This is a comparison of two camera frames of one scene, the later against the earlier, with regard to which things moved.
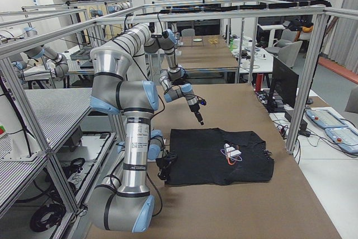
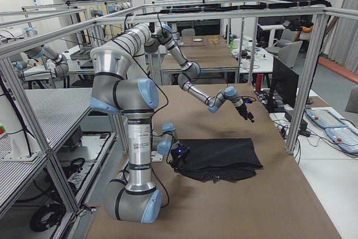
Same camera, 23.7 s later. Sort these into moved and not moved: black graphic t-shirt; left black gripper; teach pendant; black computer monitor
Moved: left black gripper; black graphic t-shirt
Not moved: black computer monitor; teach pendant
